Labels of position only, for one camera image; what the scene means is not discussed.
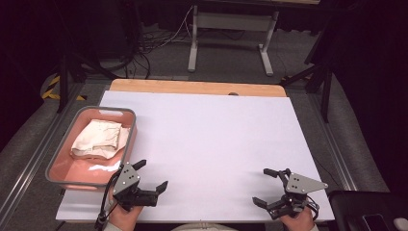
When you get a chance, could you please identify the person's right hand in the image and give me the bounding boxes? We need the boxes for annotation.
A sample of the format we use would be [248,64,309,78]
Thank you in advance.
[280,206,316,231]

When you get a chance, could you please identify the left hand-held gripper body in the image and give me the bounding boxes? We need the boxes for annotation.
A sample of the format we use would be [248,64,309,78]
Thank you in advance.
[112,162,160,213]

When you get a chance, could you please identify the person's left hand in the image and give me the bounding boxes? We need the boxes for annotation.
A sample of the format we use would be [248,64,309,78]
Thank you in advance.
[108,192,144,231]

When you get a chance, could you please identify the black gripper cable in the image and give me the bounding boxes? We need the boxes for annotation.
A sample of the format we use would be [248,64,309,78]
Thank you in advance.
[305,194,321,222]
[94,168,123,231]

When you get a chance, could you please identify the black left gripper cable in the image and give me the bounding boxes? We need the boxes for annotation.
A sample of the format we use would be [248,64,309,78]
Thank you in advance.
[94,168,123,231]

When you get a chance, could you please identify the pink basin with grey rim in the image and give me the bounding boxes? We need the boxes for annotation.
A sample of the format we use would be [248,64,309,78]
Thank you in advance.
[44,106,139,191]

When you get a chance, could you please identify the yellow black hazard tape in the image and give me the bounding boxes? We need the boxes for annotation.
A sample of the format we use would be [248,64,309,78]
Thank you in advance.
[40,74,88,101]

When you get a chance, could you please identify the small white object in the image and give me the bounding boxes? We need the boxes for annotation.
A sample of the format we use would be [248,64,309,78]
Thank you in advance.
[392,217,408,231]

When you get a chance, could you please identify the white cable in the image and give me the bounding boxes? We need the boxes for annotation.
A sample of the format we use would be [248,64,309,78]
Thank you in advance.
[140,5,195,53]

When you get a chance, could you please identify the white table mat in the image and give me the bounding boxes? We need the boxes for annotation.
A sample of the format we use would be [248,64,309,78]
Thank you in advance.
[55,90,336,223]

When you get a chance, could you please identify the black chair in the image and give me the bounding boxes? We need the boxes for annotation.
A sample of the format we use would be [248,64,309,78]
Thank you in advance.
[327,190,408,231]

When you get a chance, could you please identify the aluminium floor rail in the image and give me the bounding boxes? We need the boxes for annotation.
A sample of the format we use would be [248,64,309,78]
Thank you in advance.
[0,82,85,223]
[308,91,358,193]

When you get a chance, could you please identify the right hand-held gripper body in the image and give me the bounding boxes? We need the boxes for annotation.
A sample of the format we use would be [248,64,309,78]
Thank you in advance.
[267,167,329,221]

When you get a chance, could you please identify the black floor cables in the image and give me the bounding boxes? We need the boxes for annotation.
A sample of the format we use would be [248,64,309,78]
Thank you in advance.
[126,27,193,80]

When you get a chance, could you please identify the dark smartphone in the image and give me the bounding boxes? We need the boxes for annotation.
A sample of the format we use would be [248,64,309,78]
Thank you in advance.
[362,213,391,231]

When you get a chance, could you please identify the person's light clothing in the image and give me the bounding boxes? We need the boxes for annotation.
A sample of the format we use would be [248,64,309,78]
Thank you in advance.
[170,222,239,231]

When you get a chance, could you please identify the folded cream cloth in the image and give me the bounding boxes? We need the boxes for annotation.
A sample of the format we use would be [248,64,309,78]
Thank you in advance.
[69,118,131,161]

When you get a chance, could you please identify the white metal desk frame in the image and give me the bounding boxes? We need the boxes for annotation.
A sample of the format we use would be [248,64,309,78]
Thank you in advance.
[187,4,280,77]

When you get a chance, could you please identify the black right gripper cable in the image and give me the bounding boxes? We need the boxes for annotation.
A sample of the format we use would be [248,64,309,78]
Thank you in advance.
[305,194,321,222]

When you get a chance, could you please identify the black metal stand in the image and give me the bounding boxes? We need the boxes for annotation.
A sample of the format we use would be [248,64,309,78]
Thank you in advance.
[57,47,117,114]
[280,59,334,123]

